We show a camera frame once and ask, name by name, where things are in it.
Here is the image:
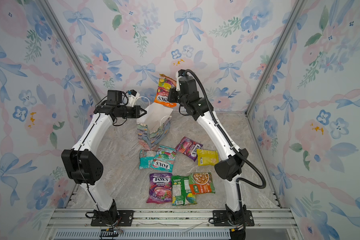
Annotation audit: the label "floral paper gift bag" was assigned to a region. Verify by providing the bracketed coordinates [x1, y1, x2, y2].
[137, 103, 173, 150]

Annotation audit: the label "orange Fox's candy bag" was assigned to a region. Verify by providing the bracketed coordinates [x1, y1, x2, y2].
[154, 74, 177, 108]

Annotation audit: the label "teal snack packet back side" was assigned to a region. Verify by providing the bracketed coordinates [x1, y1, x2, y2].
[139, 150, 157, 170]

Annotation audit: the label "teal Fox's mint candy bag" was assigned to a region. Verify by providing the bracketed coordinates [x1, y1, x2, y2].
[151, 145, 177, 173]

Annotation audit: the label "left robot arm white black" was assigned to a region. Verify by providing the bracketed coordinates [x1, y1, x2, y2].
[61, 105, 147, 227]

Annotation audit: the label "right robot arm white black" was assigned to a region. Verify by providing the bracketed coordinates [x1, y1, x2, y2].
[169, 72, 267, 227]

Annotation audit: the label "purple Fox's berries bag upper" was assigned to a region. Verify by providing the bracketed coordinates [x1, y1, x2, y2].
[175, 137, 203, 162]

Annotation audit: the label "purple fox's berries bag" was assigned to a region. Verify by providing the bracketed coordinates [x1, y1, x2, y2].
[146, 173, 173, 204]
[175, 137, 203, 162]

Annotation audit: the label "purple Fox's berries bag lower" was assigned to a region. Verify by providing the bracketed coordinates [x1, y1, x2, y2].
[146, 173, 173, 204]

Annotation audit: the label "yellow snack packet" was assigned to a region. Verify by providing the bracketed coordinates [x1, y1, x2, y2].
[197, 149, 219, 166]

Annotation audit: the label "orange green cereal packet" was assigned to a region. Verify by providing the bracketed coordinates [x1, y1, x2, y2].
[189, 172, 216, 195]

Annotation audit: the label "green snack packet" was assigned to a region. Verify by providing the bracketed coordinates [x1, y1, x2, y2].
[172, 176, 197, 206]

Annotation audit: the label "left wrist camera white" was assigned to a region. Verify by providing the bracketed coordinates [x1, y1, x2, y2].
[127, 90, 140, 107]

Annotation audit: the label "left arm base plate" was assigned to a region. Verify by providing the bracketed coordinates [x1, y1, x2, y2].
[86, 210, 135, 227]

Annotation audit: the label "black corrugated cable conduit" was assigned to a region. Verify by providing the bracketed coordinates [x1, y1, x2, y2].
[184, 68, 267, 190]

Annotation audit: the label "aluminium rail frame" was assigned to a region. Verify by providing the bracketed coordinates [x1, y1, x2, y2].
[41, 209, 303, 240]

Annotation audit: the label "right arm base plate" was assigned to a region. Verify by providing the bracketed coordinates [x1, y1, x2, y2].
[209, 210, 255, 227]

